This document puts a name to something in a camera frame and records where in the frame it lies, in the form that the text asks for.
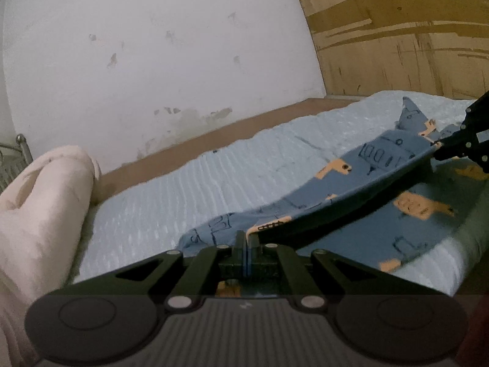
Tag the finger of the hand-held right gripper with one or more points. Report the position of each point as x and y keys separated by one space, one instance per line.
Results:
x=462 y=145
x=477 y=116

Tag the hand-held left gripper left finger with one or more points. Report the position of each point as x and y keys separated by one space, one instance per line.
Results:
x=240 y=252

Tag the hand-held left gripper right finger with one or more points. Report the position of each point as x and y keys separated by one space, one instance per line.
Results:
x=250 y=254

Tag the blue printed pants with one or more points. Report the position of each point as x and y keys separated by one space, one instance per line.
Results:
x=382 y=153

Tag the light blue deer-print blanket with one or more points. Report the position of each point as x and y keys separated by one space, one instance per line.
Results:
x=229 y=176

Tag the plywood board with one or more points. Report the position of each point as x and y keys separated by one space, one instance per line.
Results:
x=401 y=34

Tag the rolled cream quilt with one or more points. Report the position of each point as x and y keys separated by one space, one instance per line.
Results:
x=42 y=214

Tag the metal bed headboard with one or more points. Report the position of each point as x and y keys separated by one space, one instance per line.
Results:
x=17 y=153

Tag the brown bed frame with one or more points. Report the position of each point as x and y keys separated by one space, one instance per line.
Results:
x=191 y=149

